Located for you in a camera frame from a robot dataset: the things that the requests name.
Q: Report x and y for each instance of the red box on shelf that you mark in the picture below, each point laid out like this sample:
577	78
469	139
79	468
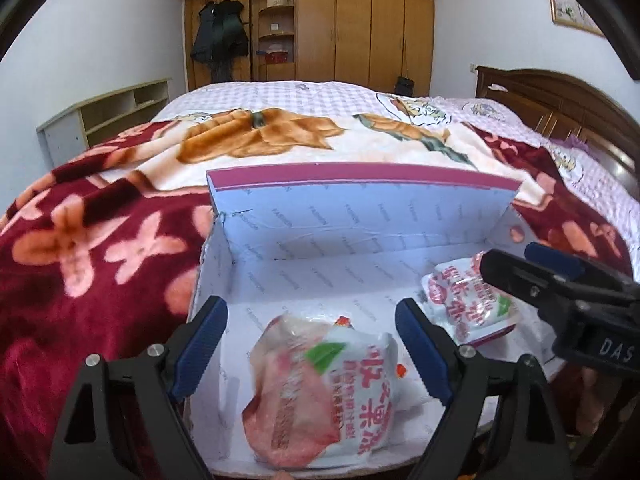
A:
276	54

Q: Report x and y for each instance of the pink cardboard box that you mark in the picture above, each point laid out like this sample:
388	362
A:
322	241

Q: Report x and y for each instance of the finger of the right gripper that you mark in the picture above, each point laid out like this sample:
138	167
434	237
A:
531	283
577	269

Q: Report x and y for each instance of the framed wedding photo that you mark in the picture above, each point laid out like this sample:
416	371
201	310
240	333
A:
570	13

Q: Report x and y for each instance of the black bag by wardrobe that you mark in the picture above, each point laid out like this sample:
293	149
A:
404	86

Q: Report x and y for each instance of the pink jelly pouch large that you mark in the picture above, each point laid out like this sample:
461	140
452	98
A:
325	395

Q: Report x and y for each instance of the person's right hand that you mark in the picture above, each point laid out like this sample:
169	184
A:
595	397

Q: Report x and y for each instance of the red floral blanket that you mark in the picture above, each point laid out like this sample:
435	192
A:
101	254

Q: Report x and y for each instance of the low beige shelf unit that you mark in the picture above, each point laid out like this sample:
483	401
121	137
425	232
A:
88	123

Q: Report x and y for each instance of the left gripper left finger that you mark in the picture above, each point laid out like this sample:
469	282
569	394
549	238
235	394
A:
122	420

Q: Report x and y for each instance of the pink jelly pouch small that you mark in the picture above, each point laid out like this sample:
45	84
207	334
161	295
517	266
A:
462	303

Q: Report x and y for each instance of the wooden headboard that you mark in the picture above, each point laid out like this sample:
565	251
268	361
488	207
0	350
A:
559	106

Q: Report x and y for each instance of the wooden wardrobe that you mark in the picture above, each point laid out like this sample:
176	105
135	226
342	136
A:
365	42

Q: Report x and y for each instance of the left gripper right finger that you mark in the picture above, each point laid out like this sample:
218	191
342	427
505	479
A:
526	441

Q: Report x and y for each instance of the dark hanging jacket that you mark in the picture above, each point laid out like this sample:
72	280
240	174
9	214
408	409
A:
221	38

